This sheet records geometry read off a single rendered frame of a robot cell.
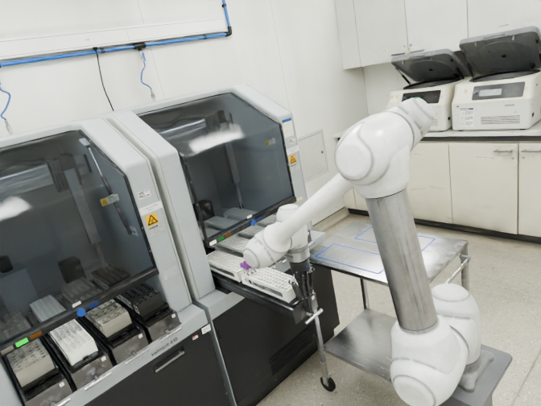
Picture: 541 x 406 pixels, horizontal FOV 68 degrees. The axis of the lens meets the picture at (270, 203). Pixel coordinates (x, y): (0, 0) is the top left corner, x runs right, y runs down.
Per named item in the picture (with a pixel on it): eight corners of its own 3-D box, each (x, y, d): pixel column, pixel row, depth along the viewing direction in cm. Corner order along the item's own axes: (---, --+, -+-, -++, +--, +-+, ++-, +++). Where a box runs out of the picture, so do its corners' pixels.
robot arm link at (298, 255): (278, 247, 148) (281, 261, 150) (296, 252, 142) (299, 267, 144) (295, 237, 154) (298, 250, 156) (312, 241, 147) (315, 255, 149)
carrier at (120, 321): (130, 321, 166) (125, 308, 164) (132, 322, 164) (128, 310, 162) (103, 337, 158) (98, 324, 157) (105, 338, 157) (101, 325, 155)
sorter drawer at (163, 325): (94, 295, 213) (88, 280, 210) (118, 283, 221) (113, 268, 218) (157, 346, 160) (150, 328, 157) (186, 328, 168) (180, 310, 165)
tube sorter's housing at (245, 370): (150, 350, 280) (68, 121, 228) (241, 291, 330) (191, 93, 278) (245, 430, 202) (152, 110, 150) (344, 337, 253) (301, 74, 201)
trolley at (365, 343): (320, 387, 218) (294, 255, 192) (368, 340, 246) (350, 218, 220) (440, 459, 169) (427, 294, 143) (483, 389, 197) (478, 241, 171)
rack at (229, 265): (204, 268, 202) (200, 258, 200) (219, 259, 207) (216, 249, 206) (240, 284, 180) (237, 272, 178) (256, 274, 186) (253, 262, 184)
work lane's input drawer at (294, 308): (200, 280, 205) (196, 265, 202) (221, 268, 213) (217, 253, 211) (303, 329, 152) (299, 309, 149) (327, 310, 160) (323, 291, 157)
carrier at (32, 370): (54, 365, 147) (47, 352, 145) (55, 367, 146) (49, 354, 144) (19, 385, 140) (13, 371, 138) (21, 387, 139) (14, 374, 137)
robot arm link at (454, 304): (488, 340, 125) (486, 279, 118) (472, 379, 113) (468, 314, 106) (435, 326, 136) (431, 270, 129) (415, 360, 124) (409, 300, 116)
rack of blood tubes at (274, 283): (242, 285, 178) (239, 273, 176) (258, 275, 184) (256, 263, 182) (289, 305, 157) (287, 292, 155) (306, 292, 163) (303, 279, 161)
